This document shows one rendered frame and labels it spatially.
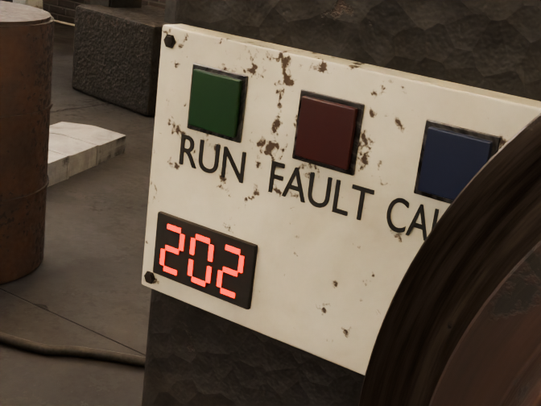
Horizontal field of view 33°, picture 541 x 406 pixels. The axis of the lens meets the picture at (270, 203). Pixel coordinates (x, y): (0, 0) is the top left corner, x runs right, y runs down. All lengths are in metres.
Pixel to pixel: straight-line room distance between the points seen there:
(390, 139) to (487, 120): 0.06
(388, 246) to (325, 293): 0.05
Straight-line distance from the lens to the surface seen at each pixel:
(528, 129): 0.35
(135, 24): 5.73
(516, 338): 0.35
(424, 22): 0.53
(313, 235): 0.56
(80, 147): 4.55
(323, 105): 0.53
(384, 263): 0.54
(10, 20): 3.05
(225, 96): 0.57
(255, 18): 0.58
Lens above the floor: 1.32
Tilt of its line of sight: 18 degrees down
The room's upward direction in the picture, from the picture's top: 7 degrees clockwise
